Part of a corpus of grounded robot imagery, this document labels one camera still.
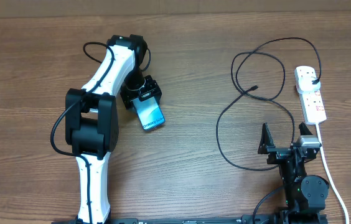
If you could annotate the white power strip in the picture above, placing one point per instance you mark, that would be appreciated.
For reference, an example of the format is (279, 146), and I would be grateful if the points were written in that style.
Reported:
(311, 102)

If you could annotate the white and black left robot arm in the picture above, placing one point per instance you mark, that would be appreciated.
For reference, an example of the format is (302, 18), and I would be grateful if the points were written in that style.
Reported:
(91, 119)

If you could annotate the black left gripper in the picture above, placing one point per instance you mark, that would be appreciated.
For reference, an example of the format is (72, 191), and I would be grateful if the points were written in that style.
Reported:
(152, 90)

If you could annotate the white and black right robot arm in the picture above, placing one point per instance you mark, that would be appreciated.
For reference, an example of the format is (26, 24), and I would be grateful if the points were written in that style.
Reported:
(305, 194)

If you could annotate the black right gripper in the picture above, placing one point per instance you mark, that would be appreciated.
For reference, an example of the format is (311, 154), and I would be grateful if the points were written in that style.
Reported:
(276, 154)

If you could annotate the white charger plug adapter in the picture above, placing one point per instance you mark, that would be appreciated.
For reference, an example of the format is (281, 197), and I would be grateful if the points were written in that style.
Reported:
(304, 83)

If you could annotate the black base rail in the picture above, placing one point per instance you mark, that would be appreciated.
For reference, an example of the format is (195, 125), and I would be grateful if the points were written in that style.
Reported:
(194, 221)

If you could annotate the blue Samsung Galaxy smartphone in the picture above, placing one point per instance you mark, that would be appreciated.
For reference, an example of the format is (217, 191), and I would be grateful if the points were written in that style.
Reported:
(149, 113)

